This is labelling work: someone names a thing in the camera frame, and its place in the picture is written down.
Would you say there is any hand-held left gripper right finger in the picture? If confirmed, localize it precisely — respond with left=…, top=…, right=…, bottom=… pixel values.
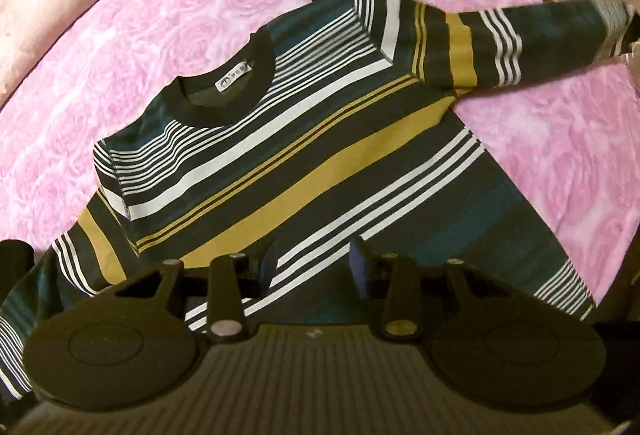
left=348, top=237, right=503, bottom=342

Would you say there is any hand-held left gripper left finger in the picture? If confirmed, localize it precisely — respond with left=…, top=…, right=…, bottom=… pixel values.
left=114, top=239, right=279, bottom=342

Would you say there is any striped sweater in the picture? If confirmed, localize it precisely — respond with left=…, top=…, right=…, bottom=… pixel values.
left=0, top=0, right=640, bottom=403

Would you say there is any pink floral blanket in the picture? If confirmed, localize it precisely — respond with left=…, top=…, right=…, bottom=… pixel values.
left=0, top=0, right=640, bottom=311

